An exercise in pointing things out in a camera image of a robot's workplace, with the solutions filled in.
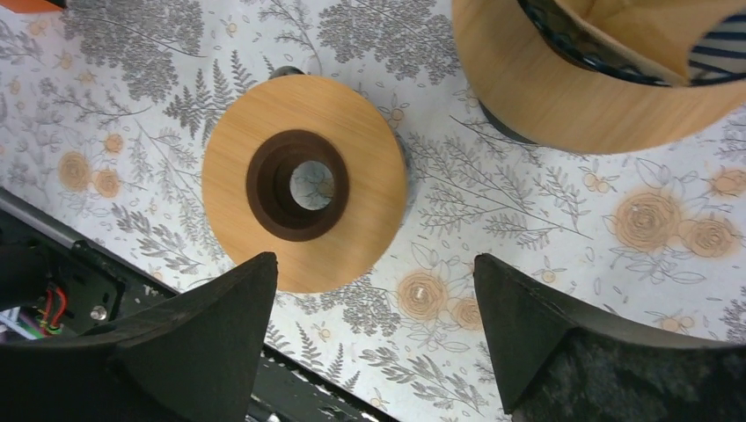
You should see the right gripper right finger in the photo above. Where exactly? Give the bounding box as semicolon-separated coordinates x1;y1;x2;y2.
473;253;745;421

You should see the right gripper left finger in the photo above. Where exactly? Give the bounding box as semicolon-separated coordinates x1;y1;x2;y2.
1;252;278;421

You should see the wooden ring holder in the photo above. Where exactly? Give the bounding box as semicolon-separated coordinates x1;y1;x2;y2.
201;74;408;294
451;1;745;154

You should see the single brown paper filter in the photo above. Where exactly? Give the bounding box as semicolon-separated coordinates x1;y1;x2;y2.
557;1;745;86

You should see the blue glass dripper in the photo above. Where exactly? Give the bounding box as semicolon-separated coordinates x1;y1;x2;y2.
519;1;718;87

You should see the orange coffee filter box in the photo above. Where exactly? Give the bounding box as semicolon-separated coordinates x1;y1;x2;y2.
0;0;67;14

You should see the clear glass carafe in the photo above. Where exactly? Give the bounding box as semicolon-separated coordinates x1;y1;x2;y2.
268;65;305;80

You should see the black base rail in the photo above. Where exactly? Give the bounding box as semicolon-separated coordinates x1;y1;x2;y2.
1;191;387;421

